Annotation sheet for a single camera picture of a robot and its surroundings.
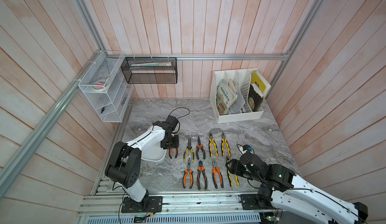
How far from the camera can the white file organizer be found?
3.19 feet

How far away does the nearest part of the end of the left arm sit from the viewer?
0.66m

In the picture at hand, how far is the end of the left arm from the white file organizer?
375 mm
